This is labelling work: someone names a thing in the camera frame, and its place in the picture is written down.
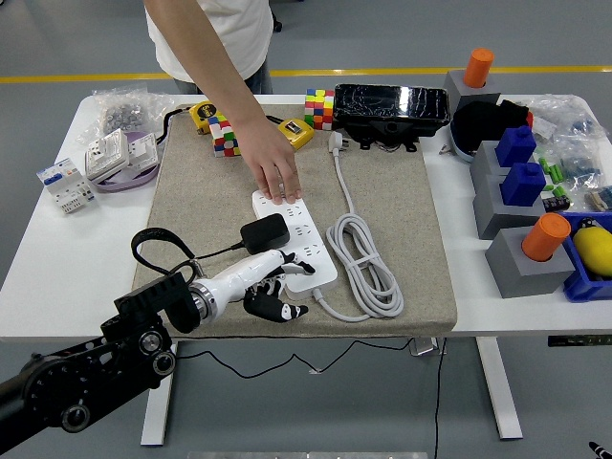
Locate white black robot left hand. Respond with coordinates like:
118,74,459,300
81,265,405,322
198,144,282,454
203,249,317,323

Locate person's hand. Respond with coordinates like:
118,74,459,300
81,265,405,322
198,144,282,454
232,119,304,207

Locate black plug adapter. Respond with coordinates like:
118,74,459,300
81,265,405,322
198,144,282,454
238,213,292,256

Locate white power strip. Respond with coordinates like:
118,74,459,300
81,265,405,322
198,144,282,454
251,189,339,296

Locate multicolour puzzle cube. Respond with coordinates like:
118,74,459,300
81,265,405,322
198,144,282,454
208,114,243,158
304,88,336,131

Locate yellow tape measure round label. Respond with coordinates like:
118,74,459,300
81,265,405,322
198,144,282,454
161,100,217,144

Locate black table control panel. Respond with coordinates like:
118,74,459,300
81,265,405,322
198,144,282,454
547,335,612,348

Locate grey-brown mat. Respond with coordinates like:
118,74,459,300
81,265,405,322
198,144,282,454
124,102,458,339

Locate black cracked box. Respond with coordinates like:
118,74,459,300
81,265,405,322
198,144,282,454
333,83,451,154

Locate purple tape roll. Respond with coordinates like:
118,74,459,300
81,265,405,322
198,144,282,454
90,131,162,193

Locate clear bag of metal nuts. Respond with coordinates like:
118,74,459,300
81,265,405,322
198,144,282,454
77,81,178,144

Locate blue plastic bin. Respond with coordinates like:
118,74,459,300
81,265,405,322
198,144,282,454
558,211,612,303

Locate white blue round device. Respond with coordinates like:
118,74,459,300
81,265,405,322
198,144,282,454
448,128,477,165

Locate grey block holder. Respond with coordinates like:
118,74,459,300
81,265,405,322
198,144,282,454
471,174,556,240
444,70,502,114
484,227,577,299
469,141,509,186

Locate white blue circuit breaker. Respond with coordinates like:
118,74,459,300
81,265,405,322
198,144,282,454
36,157,97,215

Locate white table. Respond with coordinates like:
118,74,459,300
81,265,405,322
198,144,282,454
0,94,612,447

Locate yellow toy fruit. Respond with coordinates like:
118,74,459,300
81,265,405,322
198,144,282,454
572,217,612,278

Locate black cap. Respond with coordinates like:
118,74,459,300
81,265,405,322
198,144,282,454
450,98,532,154

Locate orange cylinder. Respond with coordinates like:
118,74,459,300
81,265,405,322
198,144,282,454
521,212,573,263
463,48,495,90

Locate blue block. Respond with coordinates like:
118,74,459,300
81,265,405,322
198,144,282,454
499,162,547,208
494,124,537,168

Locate clear bag brown parts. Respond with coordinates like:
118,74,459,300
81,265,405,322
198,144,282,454
583,185,612,211

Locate clear bag blue parts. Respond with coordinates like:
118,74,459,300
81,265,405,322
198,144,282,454
557,136,604,192

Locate clear plastic parts bag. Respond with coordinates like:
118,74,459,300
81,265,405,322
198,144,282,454
523,94,601,142

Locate thin black adapter cord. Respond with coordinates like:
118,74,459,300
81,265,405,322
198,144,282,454
162,241,417,380

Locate white power strip cord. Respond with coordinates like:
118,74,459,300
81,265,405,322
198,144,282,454
309,131,404,323

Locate white wall socket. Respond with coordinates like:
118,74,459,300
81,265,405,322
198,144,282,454
124,132,159,171
84,128,130,182

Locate black hanging cable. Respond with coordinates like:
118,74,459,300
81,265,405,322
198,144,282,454
432,337,448,459

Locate silver table bracket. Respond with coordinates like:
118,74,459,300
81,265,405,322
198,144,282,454
409,337,448,358

